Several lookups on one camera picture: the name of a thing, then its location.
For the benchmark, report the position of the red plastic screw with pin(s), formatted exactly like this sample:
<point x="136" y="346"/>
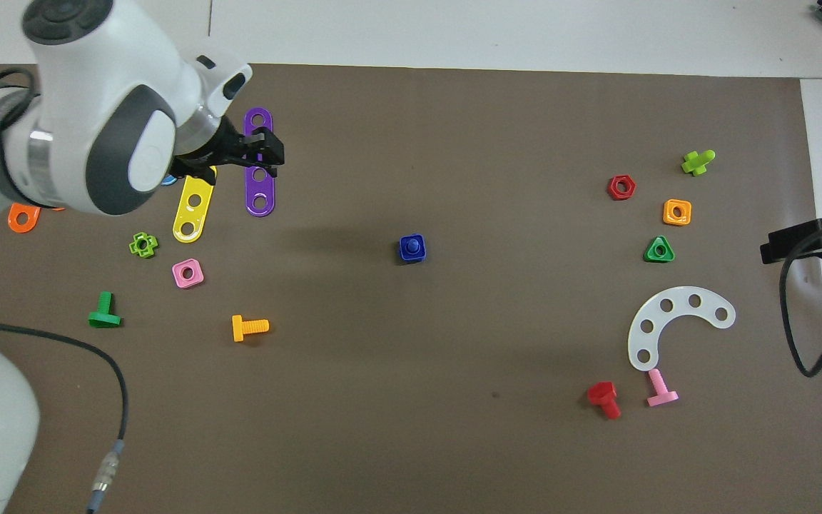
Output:
<point x="602" y="394"/>

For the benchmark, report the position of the blue square plastic nut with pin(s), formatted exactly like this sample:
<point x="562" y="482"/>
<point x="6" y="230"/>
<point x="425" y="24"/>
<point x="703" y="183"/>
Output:
<point x="404" y="258"/>

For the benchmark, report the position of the green plastic screw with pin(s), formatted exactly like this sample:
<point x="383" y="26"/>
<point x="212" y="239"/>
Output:
<point x="104" y="314"/>

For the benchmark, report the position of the small pink plastic screw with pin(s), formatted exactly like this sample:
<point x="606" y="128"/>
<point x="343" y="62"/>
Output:
<point x="661" y="392"/>

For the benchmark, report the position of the blue two-hole strip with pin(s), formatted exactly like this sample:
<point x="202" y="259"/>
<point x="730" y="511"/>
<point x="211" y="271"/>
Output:
<point x="170" y="181"/>

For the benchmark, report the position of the lime green cross-head screw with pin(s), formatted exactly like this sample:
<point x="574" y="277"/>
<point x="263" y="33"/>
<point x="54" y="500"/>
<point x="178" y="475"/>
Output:
<point x="696" y="164"/>

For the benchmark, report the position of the green triangle plastic nut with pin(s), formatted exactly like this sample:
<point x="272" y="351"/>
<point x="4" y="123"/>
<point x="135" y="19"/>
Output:
<point x="650" y="254"/>

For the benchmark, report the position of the orange heart three-hole plate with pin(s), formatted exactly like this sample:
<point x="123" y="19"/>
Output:
<point x="23" y="230"/>

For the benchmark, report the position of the yellow three-hole strip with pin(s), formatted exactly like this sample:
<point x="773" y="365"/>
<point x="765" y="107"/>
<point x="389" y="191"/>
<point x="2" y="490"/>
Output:
<point x="191" y="214"/>

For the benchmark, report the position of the lime green cross nut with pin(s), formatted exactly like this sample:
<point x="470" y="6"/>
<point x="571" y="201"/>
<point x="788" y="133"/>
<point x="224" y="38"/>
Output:
<point x="133" y="245"/>

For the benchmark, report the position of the blue plastic screw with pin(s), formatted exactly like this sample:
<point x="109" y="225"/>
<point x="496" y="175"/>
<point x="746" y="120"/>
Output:
<point x="414" y="246"/>

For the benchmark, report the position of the orange square plastic nut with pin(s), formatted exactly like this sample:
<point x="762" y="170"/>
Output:
<point x="668" y="213"/>

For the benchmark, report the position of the purple four-hole strip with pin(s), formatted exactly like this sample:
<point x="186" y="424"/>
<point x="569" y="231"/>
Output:
<point x="260" y="187"/>

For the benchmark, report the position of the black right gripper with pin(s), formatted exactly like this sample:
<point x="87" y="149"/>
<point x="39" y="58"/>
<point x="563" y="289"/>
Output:
<point x="222" y="150"/>

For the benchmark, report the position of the brown table mat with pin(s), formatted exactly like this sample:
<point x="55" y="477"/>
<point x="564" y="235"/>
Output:
<point x="489" y="321"/>

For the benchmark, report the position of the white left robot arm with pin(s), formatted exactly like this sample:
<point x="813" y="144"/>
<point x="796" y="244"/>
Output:
<point x="97" y="86"/>

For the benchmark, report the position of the orange plastic screw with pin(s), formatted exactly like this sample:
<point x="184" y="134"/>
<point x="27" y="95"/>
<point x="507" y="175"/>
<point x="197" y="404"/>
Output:
<point x="250" y="328"/>

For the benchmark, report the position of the pink square plastic nut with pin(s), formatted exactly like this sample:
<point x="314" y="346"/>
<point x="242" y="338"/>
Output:
<point x="178" y="275"/>

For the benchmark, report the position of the white curved five-hole plate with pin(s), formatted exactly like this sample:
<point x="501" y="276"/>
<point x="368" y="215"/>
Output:
<point x="681" y="301"/>

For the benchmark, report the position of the red hexagon plastic nut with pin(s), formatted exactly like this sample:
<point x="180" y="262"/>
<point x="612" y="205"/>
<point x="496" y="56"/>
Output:
<point x="612" y="188"/>

